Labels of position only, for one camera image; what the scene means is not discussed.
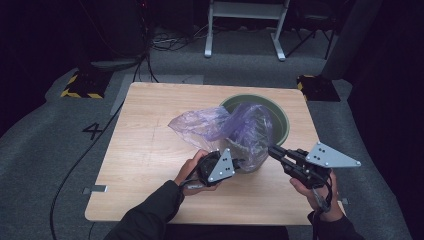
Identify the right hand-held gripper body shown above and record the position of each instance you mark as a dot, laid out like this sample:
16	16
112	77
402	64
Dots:
320	165

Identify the person's left hand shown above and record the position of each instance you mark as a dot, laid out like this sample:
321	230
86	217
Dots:
186	168

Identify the person's right hand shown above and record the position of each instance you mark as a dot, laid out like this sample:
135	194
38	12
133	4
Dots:
328	203

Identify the black tripod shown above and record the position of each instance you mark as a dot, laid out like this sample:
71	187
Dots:
316	33

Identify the dark equipment stand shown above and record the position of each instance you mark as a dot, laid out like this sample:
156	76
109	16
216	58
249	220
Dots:
113	33

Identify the grey tape strip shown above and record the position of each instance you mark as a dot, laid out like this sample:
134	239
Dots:
96	189

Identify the white metal stand frame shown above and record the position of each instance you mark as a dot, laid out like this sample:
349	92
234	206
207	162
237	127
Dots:
246	10

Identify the yellow black striped base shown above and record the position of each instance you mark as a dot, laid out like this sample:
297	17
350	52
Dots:
318	88
85	86

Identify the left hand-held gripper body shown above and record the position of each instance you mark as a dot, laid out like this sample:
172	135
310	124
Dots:
220	168

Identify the grey pillar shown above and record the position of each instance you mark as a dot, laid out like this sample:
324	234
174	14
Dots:
350	36

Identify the purple translucent plastic bag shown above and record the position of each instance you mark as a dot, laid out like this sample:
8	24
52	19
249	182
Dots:
200	126

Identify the small grey tape piece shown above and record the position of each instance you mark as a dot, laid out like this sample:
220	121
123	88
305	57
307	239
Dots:
344	201

